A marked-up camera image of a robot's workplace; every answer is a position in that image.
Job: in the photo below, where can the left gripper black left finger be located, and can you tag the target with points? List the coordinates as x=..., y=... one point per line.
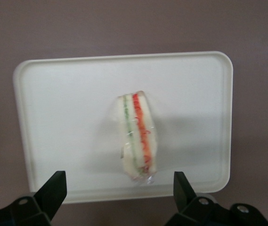
x=51, y=193

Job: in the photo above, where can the plastic triangle sandwich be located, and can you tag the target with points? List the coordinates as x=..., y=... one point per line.
x=136, y=131

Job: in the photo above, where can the cream plastic tray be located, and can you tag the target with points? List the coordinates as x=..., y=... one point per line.
x=65, y=106

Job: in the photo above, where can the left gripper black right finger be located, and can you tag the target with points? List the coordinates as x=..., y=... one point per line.
x=188, y=207

